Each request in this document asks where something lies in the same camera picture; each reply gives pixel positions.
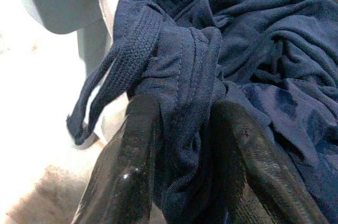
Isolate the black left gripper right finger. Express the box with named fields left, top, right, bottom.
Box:
left=208, top=99, right=331, bottom=224

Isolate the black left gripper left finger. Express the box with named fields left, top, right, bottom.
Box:
left=71, top=94, right=164, bottom=224

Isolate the dark blue garment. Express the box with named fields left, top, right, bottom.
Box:
left=65, top=0, right=338, bottom=224

